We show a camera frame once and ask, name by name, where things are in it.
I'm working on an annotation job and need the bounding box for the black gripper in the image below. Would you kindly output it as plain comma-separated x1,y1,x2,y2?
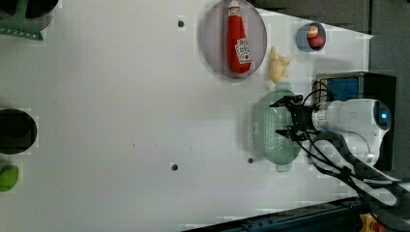
271,95,314,139

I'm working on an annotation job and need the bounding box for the green oval plastic strainer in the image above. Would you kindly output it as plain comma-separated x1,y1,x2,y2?
250,82,301,173

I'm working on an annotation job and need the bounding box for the black toaster oven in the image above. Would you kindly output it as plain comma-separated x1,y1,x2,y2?
312,72,396,171

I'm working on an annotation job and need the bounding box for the yellow plush banana bunch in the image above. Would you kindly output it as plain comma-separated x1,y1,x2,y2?
269,46,293,84

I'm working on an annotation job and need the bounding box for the blue bowl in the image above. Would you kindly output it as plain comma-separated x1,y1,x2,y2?
295,22,327,52

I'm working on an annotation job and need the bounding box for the red toy apple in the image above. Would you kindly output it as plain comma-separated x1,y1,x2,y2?
307,35,324,49

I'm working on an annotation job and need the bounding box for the red ketchup bottle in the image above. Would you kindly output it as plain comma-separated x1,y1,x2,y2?
226,0,251,73

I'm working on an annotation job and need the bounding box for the orange toy fruit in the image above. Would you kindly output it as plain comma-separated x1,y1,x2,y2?
307,25,318,39

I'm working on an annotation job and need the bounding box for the grey round plate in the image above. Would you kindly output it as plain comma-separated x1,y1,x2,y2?
201,0,267,78

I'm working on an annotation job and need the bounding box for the yellow red emergency button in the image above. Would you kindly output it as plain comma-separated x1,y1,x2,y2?
360,214,386,232

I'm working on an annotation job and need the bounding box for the black round object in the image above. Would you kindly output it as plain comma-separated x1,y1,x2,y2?
0,108,38,155

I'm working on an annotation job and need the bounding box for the green plastic rack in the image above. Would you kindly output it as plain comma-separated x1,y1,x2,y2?
0,0,44,41

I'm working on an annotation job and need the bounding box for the green toy fruit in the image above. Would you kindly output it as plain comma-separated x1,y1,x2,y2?
0,165,19,192

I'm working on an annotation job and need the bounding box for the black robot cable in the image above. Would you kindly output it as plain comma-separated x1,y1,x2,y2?
294,80,400,211

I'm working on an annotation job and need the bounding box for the blue metal frame rail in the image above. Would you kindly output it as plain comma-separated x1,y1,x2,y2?
183,197,363,232

